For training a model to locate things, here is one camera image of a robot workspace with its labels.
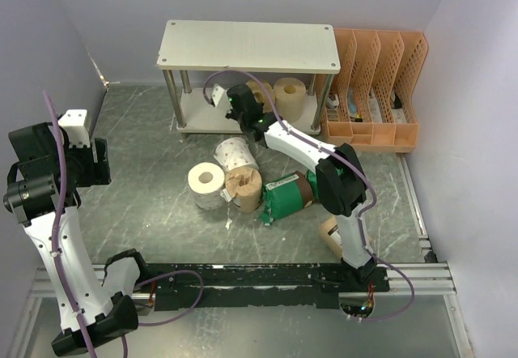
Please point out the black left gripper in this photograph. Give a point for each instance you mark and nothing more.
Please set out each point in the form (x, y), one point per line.
(97, 172)

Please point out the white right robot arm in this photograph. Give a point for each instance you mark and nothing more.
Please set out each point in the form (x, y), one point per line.
(341, 182)

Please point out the grey white tape dispenser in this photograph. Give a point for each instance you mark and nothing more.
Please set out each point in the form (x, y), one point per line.
(333, 101)

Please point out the white packets in organizer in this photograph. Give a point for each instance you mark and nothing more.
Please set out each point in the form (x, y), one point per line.
(374, 107)

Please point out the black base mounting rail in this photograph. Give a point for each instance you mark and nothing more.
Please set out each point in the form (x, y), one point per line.
(258, 285)

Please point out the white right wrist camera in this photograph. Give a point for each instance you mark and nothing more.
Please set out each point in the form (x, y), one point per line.
(220, 98)

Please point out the black item in organizer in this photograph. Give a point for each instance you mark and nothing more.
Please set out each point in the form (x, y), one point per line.
(397, 104)

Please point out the white upright paper roll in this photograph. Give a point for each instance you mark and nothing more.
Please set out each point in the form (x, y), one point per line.
(206, 181)

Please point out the tan unwrapped paper roll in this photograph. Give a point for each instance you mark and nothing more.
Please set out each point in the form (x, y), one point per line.
(289, 98)
(263, 94)

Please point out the brown roll with cartoon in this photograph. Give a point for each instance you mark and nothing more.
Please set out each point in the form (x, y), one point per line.
(243, 188)

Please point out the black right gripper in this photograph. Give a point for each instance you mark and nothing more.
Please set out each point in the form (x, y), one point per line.
(231, 115)

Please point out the green wrapped roll brown band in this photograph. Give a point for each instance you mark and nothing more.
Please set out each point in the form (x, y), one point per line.
(285, 196)

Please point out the white roll with red dots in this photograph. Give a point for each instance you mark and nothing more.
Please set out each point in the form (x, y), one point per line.
(234, 153)

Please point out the orange plastic file organizer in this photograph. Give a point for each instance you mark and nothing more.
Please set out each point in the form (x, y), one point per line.
(383, 63)

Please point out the white two-tier shelf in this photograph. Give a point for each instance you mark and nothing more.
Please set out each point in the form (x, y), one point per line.
(278, 48)

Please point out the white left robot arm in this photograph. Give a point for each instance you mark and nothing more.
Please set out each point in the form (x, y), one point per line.
(42, 194)

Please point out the brown roll white label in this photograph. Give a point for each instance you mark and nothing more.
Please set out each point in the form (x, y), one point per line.
(329, 233)

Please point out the green paper roll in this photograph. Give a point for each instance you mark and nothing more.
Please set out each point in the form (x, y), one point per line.
(311, 178)

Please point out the blue item in organizer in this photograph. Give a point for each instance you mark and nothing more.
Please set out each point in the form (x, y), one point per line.
(351, 103)

